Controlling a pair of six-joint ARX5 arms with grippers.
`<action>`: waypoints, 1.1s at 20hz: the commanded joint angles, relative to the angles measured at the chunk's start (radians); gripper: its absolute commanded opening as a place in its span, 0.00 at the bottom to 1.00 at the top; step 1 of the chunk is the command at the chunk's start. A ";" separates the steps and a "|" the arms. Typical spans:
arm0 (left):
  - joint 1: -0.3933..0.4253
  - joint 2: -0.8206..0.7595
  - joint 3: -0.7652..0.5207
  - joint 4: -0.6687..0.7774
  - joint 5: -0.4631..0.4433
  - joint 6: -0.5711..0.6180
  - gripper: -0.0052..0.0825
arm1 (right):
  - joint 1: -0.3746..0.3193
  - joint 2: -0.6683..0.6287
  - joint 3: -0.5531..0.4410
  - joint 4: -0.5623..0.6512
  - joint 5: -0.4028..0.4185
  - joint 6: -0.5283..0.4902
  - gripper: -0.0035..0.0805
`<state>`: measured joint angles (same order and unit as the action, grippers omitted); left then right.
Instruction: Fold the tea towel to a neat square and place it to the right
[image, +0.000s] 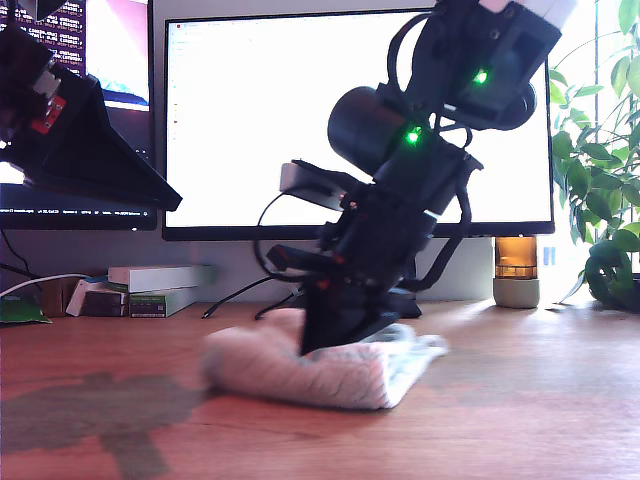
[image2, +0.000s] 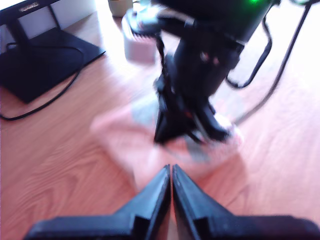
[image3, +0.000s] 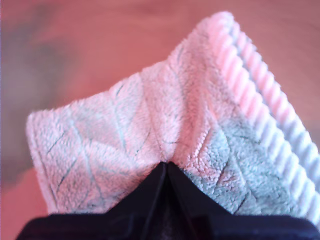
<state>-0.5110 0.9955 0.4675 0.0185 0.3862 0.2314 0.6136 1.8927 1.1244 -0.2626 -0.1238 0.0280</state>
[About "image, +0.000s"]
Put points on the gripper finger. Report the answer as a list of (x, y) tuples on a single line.
[(100, 187), (85, 140)]

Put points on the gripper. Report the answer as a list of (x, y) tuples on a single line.
[(375, 240)]

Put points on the pale fluffy tea towel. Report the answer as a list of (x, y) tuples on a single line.
[(325, 370)]

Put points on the dark-screen computer monitor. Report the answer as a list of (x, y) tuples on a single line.
[(125, 75)]

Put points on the long white box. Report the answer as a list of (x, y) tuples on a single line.
[(160, 277)]

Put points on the small dark brown box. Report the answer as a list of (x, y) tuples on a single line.
[(102, 302)]

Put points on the small white box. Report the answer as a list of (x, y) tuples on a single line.
[(74, 300)]

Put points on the brown cardboard box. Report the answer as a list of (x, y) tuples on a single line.
[(55, 297)]

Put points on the green-labelled grey box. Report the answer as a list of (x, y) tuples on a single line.
[(150, 305)]

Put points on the green packet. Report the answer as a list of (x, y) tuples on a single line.
[(20, 312)]

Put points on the white-screen computer monitor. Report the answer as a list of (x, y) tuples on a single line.
[(250, 125)]

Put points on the amber glass jar grey base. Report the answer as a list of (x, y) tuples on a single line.
[(515, 260)]

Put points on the green houseplant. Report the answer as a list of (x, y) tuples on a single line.
[(600, 190)]

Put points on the arm's white camera box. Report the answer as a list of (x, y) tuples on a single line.
[(310, 182)]

